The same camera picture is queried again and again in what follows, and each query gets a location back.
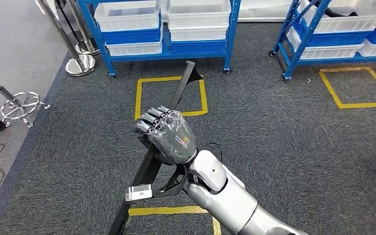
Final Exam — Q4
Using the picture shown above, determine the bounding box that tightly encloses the black part in bin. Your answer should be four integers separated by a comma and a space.
311, 0, 359, 18

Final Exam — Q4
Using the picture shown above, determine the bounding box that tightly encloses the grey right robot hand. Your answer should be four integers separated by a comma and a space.
135, 105, 198, 166

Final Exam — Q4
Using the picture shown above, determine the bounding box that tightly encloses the blue steel shelf rack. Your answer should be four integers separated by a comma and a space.
268, 0, 376, 82
77, 0, 242, 79

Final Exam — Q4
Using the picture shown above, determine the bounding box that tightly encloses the yellow floor tape square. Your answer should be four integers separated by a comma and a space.
128, 205, 222, 235
134, 75, 209, 121
318, 66, 376, 110

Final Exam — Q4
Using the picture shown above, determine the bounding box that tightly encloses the chrome stanchion post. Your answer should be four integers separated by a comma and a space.
37, 0, 96, 77
67, 0, 101, 57

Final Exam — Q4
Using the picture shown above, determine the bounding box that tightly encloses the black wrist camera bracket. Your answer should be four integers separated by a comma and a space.
151, 164, 191, 200

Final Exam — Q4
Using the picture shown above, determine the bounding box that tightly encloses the black stanchion post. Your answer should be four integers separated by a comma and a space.
55, 0, 80, 45

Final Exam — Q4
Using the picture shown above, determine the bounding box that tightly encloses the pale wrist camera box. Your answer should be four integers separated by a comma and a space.
125, 184, 153, 203

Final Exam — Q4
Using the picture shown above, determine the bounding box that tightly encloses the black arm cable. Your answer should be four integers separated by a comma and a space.
209, 141, 224, 164

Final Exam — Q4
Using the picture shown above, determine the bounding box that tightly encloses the long black plastic part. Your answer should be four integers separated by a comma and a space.
107, 60, 205, 235

